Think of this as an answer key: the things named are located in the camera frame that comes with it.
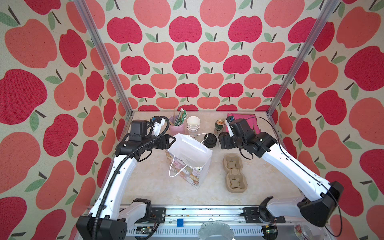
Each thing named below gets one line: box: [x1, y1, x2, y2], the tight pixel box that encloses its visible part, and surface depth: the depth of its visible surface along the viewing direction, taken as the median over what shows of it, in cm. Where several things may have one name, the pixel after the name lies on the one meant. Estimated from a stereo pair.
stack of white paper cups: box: [186, 116, 201, 132], surface depth 98 cm
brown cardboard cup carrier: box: [222, 153, 248, 194], surface depth 84 cm
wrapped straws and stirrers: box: [169, 107, 188, 126], surface depth 97 cm
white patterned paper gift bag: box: [165, 133, 213, 189], surface depth 77 cm
